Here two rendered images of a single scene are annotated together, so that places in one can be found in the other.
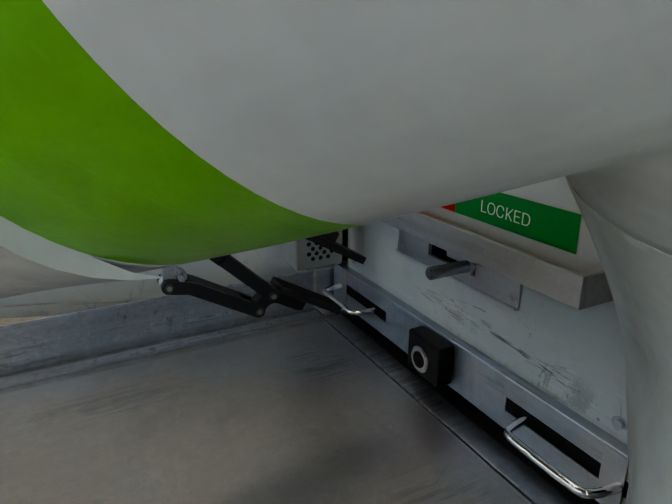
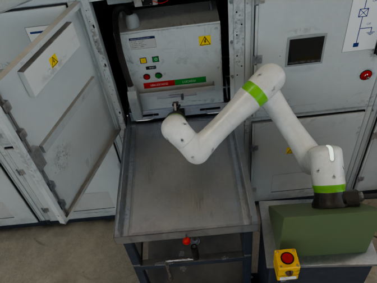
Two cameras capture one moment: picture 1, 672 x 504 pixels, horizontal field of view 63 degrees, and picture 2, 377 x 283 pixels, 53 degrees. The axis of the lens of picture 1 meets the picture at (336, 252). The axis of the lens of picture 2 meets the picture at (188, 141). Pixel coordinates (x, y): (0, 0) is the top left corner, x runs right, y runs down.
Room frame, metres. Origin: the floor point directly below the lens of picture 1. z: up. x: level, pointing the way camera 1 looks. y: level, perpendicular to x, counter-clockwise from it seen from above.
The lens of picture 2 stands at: (-0.25, 1.22, 2.24)
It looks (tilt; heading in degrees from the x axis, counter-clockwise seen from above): 45 degrees down; 300
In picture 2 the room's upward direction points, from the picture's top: 8 degrees counter-clockwise
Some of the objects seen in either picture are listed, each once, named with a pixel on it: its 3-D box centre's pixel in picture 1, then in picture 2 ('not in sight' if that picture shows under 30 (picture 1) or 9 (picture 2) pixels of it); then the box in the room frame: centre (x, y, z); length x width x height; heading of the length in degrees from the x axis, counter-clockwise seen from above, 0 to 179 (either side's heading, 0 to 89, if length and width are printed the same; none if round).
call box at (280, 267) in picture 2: not in sight; (286, 264); (-0.18, 0.50, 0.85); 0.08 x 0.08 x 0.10; 27
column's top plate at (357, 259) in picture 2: not in sight; (314, 231); (-0.24, 0.25, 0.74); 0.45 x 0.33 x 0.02; 23
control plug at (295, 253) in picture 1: (314, 203); (135, 102); (0.73, 0.03, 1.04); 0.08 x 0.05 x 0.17; 117
